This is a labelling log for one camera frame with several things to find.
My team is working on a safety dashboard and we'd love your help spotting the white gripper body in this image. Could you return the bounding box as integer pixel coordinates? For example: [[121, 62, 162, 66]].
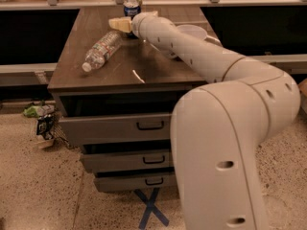
[[132, 12, 175, 41]]

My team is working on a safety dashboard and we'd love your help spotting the blue pepsi can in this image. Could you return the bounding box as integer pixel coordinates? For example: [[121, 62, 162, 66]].
[[124, 0, 141, 18]]

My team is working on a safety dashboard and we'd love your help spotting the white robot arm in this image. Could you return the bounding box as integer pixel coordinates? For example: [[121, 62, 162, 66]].
[[109, 11, 300, 230]]

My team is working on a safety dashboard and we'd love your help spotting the clear plastic water bottle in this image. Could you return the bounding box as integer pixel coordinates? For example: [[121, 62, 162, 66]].
[[82, 31, 122, 73]]

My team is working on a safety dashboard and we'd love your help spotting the white bowl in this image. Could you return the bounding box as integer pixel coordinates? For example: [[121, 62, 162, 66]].
[[161, 24, 207, 59]]

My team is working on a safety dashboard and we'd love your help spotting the grey drawer cabinet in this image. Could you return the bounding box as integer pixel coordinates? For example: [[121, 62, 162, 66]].
[[48, 7, 205, 179]]

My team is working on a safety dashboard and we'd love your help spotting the top grey drawer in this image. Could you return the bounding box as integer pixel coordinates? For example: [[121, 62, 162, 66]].
[[59, 113, 171, 146]]

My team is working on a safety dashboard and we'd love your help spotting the grey drawer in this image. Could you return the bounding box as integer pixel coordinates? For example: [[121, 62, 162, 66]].
[[94, 172, 177, 193], [81, 149, 173, 173], [59, 113, 171, 146]]

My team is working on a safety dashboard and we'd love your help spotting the black snack bag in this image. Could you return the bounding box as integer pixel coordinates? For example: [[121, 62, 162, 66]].
[[36, 114, 54, 140]]

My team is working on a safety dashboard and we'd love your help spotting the middle grey drawer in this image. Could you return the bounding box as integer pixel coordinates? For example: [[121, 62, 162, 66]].
[[81, 149, 173, 173]]

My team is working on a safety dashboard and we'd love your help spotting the bottom grey drawer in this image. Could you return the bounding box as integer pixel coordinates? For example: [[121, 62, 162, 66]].
[[94, 172, 177, 193]]

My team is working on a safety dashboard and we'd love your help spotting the blue tape cross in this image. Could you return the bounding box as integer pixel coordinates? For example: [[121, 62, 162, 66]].
[[134, 188, 169, 230]]

